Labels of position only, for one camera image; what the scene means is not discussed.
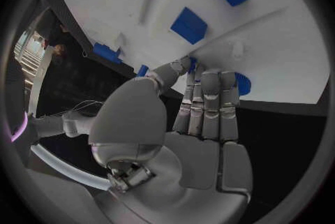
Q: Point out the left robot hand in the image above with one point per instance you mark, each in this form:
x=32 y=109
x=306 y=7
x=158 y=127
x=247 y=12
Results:
x=188 y=165

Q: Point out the blue peg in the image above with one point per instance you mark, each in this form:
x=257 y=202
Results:
x=142 y=71
x=193 y=64

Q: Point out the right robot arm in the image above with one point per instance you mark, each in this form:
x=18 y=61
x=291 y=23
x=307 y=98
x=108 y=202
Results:
x=49 y=126

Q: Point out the white task board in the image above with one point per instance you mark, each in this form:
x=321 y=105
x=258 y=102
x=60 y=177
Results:
x=274 y=39

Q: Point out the blue gear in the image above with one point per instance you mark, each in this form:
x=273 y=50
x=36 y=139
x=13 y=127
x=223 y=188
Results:
x=244 y=84

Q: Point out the blue plug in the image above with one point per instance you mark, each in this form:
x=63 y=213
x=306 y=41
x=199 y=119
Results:
x=106 y=52

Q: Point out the person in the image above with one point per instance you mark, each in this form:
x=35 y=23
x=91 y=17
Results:
x=59 y=43

